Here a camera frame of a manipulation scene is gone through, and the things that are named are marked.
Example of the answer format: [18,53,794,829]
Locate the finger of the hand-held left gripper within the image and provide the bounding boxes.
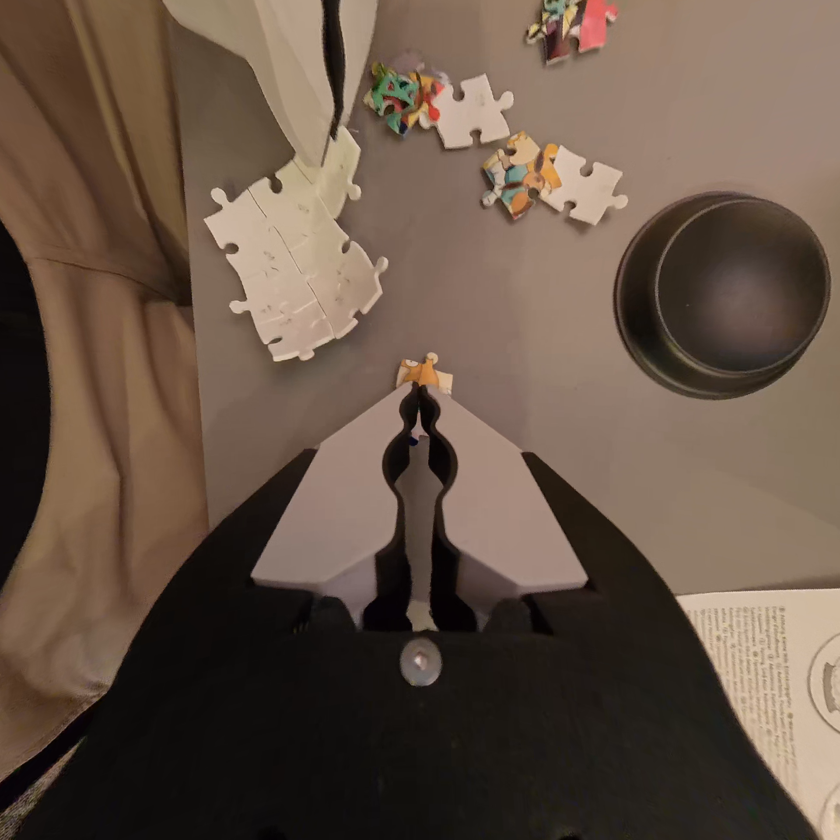
[333,0,378,142]
[163,0,347,169]

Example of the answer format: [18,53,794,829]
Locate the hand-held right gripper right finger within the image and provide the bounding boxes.
[417,386,589,631]

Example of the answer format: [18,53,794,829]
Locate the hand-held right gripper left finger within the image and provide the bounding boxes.
[251,386,421,631]

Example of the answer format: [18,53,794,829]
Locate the small orange puzzle piece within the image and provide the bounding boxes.
[395,352,454,396]

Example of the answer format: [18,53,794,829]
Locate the assembled white curved puzzle section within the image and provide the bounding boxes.
[203,125,389,363]

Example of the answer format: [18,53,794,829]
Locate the green multicoloured puzzle piece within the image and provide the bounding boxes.
[363,49,455,137]

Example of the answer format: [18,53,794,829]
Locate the white face-down puzzle piece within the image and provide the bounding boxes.
[430,72,515,151]
[541,144,629,226]

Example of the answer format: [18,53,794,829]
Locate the dark multicoloured puzzle piece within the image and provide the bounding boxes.
[525,0,619,67]

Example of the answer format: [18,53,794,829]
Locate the orange and blue puzzle piece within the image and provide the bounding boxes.
[480,131,562,221]

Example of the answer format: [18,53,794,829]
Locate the person's beige trousers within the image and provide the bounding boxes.
[0,0,211,782]

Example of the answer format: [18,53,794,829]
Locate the white printed instruction sheet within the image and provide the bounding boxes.
[676,586,840,840]

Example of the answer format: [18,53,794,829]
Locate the black round bowl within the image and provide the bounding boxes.
[613,190,833,400]

